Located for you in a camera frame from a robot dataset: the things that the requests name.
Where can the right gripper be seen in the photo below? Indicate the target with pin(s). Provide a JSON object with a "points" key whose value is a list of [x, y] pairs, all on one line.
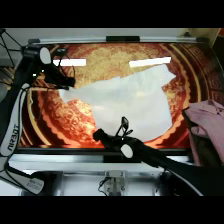
{"points": [[101, 136]]}

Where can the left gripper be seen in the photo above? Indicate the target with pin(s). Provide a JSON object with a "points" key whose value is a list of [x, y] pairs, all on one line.
{"points": [[61, 77]]}

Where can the white shirt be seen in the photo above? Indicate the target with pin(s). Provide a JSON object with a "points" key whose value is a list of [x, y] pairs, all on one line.
{"points": [[133, 100]]}

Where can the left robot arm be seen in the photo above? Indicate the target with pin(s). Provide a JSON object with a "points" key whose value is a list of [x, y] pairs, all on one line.
{"points": [[13, 110]]}

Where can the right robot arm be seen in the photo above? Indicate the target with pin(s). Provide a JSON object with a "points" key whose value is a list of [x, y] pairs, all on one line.
{"points": [[173, 166]]}

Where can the black tripod stand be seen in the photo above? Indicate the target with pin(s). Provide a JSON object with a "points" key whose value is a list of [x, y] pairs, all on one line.
{"points": [[6, 45]]}

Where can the pink shirt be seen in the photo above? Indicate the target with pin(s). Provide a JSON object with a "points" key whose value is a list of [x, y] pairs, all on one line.
{"points": [[208, 116]]}

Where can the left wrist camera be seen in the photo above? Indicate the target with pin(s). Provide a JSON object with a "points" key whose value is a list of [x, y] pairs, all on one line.
{"points": [[62, 52]]}

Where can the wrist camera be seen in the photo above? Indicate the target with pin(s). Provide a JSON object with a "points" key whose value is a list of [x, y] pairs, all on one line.
{"points": [[62, 52], [124, 124]]}

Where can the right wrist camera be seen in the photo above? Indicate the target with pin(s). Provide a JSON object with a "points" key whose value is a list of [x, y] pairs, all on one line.
{"points": [[124, 124]]}

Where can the silver frame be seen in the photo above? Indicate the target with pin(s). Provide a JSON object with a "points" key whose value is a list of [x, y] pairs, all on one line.
{"points": [[83, 166]]}

